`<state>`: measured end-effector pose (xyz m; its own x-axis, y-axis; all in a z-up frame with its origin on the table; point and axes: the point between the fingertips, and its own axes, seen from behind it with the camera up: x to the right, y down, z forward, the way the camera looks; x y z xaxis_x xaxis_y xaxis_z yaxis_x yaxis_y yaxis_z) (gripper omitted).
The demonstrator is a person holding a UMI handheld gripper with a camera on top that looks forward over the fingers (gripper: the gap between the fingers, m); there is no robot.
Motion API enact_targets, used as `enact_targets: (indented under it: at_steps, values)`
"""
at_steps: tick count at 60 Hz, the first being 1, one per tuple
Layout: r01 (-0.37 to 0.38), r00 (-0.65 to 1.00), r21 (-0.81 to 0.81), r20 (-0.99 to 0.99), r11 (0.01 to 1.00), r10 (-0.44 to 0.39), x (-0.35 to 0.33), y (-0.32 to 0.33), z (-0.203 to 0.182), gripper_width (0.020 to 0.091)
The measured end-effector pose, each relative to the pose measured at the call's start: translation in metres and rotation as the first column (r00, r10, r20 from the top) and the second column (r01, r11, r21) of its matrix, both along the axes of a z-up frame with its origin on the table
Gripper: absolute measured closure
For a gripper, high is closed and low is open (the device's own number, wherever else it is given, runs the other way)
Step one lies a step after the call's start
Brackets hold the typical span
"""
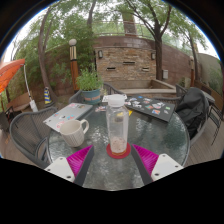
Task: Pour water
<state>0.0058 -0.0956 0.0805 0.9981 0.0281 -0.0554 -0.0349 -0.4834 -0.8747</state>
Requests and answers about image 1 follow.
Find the clear plastic bottle white cap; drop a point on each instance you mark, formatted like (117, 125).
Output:
(117, 123)

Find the wooden lamp post white globe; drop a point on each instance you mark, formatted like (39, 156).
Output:
(74, 73)
(192, 73)

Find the grey mesh patio chair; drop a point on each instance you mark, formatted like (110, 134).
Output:
(75, 97)
(204, 128)
(26, 130)

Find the group of dark patio chairs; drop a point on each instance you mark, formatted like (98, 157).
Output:
(216, 116)

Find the black backpack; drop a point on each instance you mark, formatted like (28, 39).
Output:
(191, 110)

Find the leaning thin-trunked tree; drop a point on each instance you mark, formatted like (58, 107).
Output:
(42, 66)

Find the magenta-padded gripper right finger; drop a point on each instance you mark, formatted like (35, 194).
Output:
(161, 166)

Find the green plant in teal pot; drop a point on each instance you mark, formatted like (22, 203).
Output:
(89, 81)

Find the orange canopy with white pole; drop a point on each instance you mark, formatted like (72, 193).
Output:
(10, 71)

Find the black wall lantern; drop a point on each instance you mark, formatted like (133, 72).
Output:
(153, 56)
(100, 54)

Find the grey wall box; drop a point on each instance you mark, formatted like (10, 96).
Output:
(165, 74)

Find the wooden bench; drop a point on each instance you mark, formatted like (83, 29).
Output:
(20, 101)

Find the white sticker sheet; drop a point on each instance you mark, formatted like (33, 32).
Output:
(105, 98)

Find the silver laptop with stickers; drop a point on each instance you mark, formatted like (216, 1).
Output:
(66, 111)

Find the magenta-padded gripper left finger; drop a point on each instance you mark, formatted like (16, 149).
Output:
(63, 166)

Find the white ribbed ceramic mug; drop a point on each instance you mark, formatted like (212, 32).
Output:
(71, 133)

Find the large dark-trunked tree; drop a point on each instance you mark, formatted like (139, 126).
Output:
(158, 60)

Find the yellow blue striped cone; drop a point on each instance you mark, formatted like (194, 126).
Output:
(48, 96)

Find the flat round red coaster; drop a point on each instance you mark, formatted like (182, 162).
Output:
(111, 155)

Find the small yellow card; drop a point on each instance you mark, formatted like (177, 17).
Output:
(130, 112)

